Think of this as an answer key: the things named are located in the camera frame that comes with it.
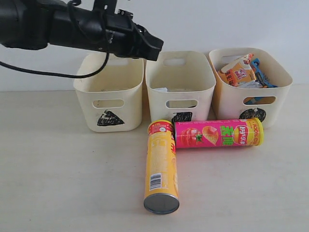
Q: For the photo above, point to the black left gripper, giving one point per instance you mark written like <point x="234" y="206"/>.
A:
<point x="125" y="39"/>

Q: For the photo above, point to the blue white milk carton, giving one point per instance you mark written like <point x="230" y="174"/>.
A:
<point x="162" y="89"/>

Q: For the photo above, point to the orange instant noodle packet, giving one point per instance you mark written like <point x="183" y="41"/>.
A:
<point x="239" y="73"/>

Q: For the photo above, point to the blue instant noodle packet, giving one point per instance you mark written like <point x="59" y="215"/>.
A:
<point x="262" y="81"/>

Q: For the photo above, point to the yellow Lays chip can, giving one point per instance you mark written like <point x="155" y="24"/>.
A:
<point x="161" y="195"/>

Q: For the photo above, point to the dark purple drink carton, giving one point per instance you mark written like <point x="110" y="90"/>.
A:
<point x="191" y="104"/>

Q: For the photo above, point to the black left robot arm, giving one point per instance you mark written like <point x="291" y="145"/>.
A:
<point x="34" y="24"/>

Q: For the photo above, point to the cream bin square mark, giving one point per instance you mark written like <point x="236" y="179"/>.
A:
<point x="188" y="76"/>

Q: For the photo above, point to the cream bin triangle mark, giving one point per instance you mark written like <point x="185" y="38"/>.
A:
<point x="112" y="99"/>

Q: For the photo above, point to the cream bin circle mark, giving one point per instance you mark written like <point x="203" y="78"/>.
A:
<point x="228" y="101"/>

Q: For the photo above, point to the pink Lays chip can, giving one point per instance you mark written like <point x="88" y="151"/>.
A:
<point x="219" y="133"/>

